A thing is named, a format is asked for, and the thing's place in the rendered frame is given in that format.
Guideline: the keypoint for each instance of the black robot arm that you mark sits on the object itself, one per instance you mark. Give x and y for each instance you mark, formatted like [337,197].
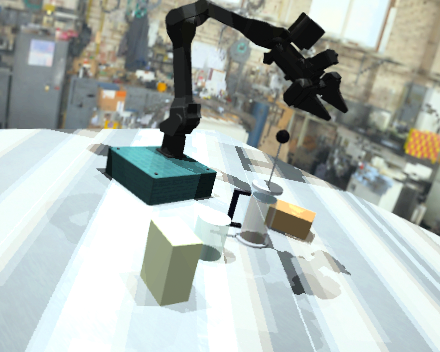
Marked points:
[181,26]

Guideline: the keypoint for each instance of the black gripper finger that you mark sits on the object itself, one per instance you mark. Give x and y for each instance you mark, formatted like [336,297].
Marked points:
[310,103]
[334,97]

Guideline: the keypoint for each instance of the glass french press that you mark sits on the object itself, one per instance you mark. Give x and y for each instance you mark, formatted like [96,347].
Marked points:
[261,208]

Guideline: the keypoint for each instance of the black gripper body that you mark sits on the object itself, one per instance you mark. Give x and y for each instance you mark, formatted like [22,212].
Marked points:
[301,83]

